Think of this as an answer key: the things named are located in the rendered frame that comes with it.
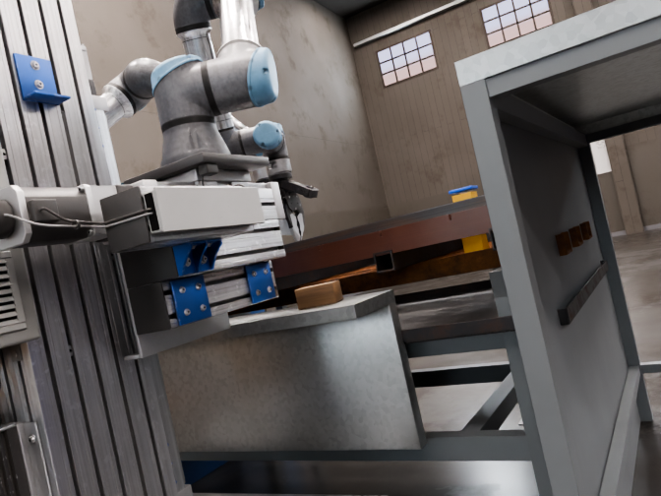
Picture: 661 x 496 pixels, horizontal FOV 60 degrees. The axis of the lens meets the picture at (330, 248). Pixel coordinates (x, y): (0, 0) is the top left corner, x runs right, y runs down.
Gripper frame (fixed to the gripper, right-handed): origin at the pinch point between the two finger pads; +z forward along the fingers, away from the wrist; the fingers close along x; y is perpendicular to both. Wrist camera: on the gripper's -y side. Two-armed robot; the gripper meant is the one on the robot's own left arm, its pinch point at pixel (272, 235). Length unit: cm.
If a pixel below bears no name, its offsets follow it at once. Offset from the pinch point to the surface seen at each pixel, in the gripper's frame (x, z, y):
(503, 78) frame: -75, -9, 106
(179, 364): -45, 34, -11
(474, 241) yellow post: -25, 16, 80
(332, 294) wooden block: -52, 21, 52
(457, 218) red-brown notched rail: -41, 10, 83
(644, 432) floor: 41, 91, 101
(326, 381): -45, 43, 41
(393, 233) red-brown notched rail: -41, 10, 66
